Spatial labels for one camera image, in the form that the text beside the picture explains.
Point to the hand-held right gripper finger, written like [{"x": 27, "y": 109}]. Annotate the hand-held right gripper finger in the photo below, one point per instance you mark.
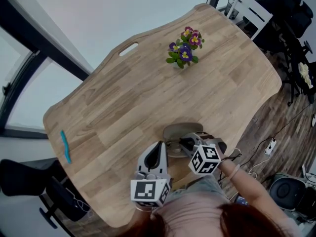
[
  {"x": 188, "y": 151},
  {"x": 187, "y": 140}
]

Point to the thin wrist bangle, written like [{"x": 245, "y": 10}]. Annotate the thin wrist bangle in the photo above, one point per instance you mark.
[{"x": 142, "y": 208}]

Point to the black window frame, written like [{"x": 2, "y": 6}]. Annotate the black window frame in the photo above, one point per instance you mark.
[{"x": 29, "y": 46}]

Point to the person's denim shorts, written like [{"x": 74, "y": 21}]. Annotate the person's denim shorts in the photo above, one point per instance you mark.
[{"x": 197, "y": 186}]

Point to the person's pink top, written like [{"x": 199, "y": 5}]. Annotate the person's pink top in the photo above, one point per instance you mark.
[{"x": 197, "y": 216}]

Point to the white wooden chair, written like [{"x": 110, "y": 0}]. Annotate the white wooden chair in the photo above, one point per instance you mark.
[{"x": 251, "y": 11}]

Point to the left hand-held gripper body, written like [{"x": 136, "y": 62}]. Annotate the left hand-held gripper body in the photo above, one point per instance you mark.
[{"x": 148, "y": 190}]

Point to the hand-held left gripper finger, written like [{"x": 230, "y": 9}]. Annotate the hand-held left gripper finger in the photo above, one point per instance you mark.
[
  {"x": 164, "y": 157},
  {"x": 142, "y": 157}
]

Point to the beige glasses case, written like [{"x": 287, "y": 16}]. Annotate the beige glasses case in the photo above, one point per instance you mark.
[{"x": 181, "y": 130}]

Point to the black office chair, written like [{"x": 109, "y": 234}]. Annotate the black office chair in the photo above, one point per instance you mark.
[
  {"x": 291, "y": 28},
  {"x": 49, "y": 181}
]

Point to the round grey black appliance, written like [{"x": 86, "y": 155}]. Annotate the round grey black appliance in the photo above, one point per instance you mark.
[{"x": 288, "y": 190}]

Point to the teal wavy strip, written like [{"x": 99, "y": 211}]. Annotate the teal wavy strip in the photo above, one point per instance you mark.
[{"x": 65, "y": 146}]

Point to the white fluffy bundle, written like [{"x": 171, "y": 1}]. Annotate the white fluffy bundle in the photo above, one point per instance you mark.
[{"x": 305, "y": 74}]

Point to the potted purple pansy plant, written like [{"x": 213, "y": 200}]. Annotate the potted purple pansy plant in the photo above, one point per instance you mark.
[{"x": 185, "y": 49}]

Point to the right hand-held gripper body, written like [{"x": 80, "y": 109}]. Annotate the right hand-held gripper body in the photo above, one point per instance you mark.
[{"x": 205, "y": 158}]

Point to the person's right forearm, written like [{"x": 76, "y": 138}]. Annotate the person's right forearm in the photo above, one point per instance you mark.
[{"x": 247, "y": 184}]

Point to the dark mesh waste bin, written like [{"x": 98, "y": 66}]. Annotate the dark mesh waste bin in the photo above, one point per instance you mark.
[{"x": 231, "y": 9}]

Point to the white power strip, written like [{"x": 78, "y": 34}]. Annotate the white power strip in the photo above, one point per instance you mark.
[{"x": 270, "y": 146}]

